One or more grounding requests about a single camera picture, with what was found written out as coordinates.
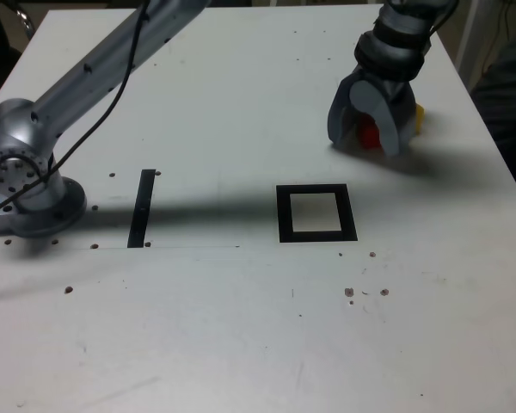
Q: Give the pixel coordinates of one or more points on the black tape square outline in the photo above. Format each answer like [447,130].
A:
[284,215]

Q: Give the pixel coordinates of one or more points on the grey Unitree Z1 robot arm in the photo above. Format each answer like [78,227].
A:
[90,73]

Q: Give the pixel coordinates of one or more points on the black tape strip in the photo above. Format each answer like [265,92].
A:
[141,206]

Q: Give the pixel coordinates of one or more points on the yellow cube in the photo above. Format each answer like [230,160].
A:
[420,118]

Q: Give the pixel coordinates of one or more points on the chrome chair frame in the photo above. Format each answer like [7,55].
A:
[27,19]

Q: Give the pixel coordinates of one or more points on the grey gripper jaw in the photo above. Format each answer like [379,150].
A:
[337,116]
[370,96]

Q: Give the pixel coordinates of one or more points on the white post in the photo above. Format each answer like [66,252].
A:
[471,34]

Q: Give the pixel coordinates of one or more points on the red cube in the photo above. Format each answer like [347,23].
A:
[367,135]

